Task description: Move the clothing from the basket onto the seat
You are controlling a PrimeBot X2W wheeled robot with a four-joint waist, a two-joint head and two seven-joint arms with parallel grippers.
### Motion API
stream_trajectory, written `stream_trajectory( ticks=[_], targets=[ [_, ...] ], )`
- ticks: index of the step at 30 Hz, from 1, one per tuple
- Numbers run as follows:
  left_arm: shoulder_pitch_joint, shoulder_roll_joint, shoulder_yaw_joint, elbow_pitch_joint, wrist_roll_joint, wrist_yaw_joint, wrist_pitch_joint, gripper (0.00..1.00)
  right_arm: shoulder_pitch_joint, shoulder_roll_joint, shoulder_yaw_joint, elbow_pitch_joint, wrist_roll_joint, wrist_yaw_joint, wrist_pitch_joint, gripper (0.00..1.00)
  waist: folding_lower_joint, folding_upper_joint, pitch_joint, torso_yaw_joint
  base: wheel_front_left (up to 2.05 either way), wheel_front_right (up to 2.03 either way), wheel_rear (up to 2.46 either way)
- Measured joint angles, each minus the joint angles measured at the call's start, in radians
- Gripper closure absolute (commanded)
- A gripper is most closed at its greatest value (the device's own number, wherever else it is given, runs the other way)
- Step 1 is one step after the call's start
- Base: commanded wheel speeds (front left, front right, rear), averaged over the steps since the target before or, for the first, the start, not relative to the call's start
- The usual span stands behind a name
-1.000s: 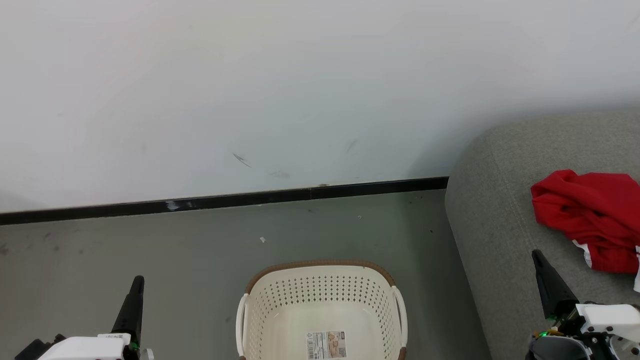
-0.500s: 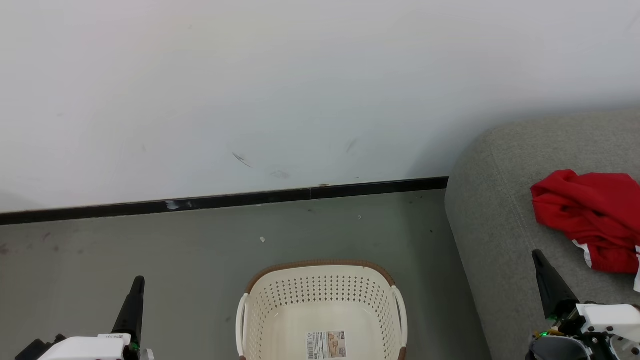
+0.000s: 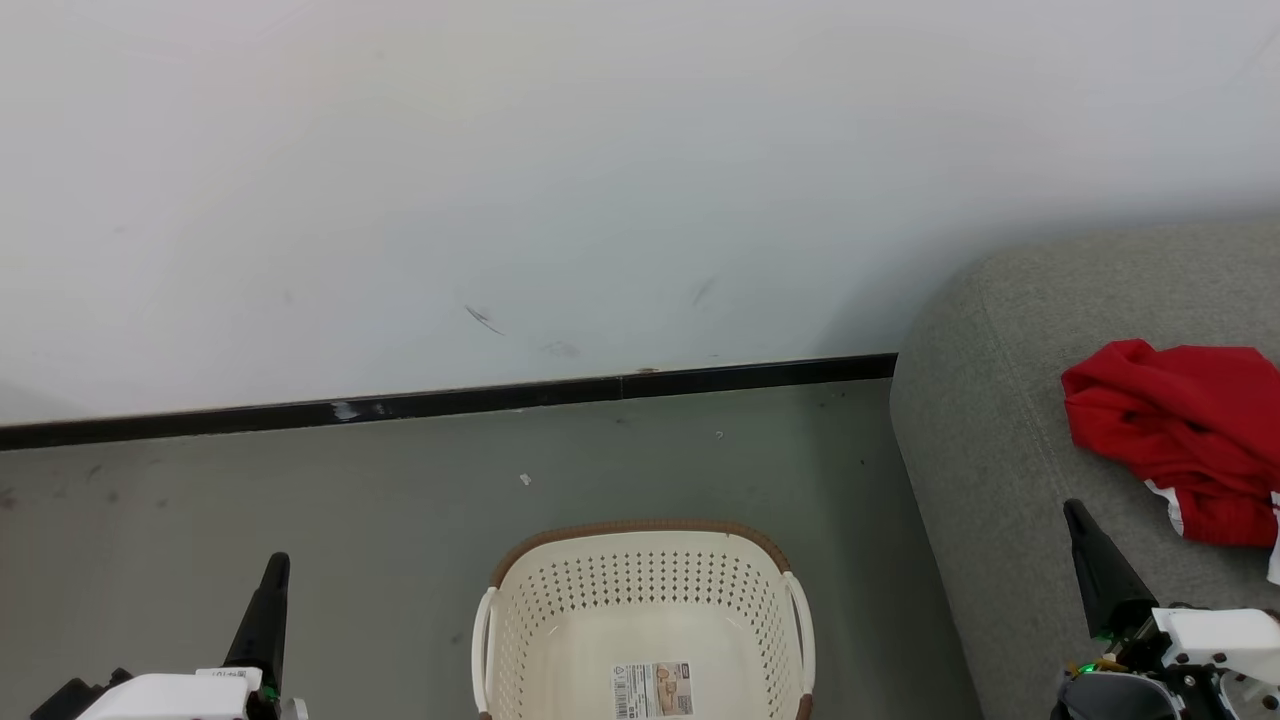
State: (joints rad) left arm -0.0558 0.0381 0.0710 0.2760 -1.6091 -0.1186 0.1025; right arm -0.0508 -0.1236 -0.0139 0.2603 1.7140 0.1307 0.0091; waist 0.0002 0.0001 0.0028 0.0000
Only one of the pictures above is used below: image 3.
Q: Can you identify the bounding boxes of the black baseboard strip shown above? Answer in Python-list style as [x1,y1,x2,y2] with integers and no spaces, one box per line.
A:
[0,353,898,451]

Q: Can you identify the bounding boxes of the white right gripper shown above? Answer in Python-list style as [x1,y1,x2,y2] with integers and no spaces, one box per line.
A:
[1062,499,1280,720]

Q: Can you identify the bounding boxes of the red shorts with white band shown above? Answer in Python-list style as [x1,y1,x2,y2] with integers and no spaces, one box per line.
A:
[1143,478,1280,586]

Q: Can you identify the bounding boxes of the cream perforated laundry basket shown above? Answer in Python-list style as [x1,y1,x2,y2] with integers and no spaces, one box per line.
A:
[472,518,816,720]

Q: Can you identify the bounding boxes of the paper label sticker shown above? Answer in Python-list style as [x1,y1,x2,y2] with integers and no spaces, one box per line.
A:
[611,661,695,720]

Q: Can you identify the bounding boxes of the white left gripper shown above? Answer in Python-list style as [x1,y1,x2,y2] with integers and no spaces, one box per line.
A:
[72,552,292,720]

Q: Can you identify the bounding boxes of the red jersey with white lettering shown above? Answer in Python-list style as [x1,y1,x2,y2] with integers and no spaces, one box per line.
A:
[1062,340,1280,493]

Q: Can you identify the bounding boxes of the grey fabric sofa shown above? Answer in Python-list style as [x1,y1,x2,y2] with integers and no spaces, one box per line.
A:
[890,215,1280,720]

